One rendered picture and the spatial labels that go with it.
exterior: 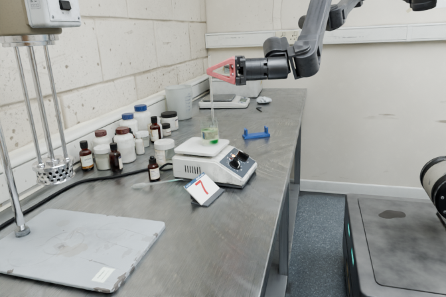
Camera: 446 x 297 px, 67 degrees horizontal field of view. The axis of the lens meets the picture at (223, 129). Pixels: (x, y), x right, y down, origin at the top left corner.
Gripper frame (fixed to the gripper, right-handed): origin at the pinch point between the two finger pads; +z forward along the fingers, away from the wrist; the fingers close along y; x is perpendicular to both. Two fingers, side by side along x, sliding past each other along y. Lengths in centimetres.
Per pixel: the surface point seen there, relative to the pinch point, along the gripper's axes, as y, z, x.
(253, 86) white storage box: -108, -17, 22
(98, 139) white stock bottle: -10.9, 36.9, 20.6
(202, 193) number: 15.2, 2.3, 27.1
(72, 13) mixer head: 32.5, 18.4, -13.6
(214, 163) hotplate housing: 8.3, -0.3, 22.2
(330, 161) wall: -133, -69, 81
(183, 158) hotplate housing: 4.9, 8.0, 21.7
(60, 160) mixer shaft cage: 32.1, 25.3, 11.0
